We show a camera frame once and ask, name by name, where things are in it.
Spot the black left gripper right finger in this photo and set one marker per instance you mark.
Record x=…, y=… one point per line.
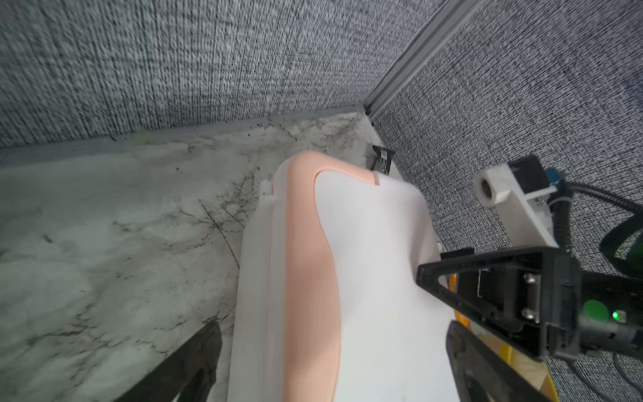
x=480, y=374

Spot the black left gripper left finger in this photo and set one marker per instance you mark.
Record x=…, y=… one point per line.
x=188, y=374

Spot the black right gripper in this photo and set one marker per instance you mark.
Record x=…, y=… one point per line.
x=540, y=301

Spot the white pink medicine chest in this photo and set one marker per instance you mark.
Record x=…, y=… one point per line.
x=327, y=305

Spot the black foil sachet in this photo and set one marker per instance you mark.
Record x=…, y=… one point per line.
x=382, y=159

